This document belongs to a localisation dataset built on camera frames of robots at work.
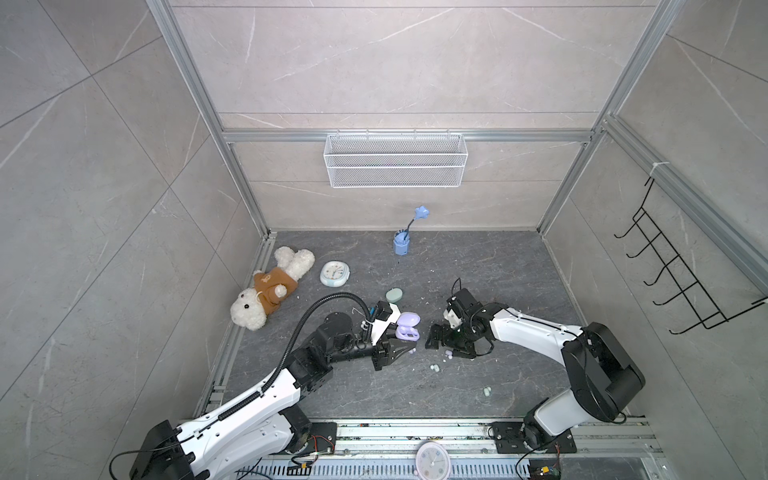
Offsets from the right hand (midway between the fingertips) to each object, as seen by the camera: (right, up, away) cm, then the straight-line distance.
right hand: (437, 346), depth 87 cm
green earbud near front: (+13, -10, -7) cm, 18 cm away
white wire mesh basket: (-14, +60, +13) cm, 63 cm away
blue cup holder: (-10, +31, +21) cm, 39 cm away
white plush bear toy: (-57, +11, +1) cm, 58 cm away
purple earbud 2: (+3, -2, -1) cm, 4 cm away
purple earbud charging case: (-10, +10, -21) cm, 25 cm away
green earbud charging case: (-13, +14, +11) cm, 22 cm away
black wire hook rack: (+49, +15, -29) cm, 59 cm away
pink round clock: (-4, -21, -19) cm, 28 cm away
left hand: (-9, +9, -20) cm, 24 cm away
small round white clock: (-34, +21, +17) cm, 43 cm away
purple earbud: (-8, -2, +1) cm, 8 cm away
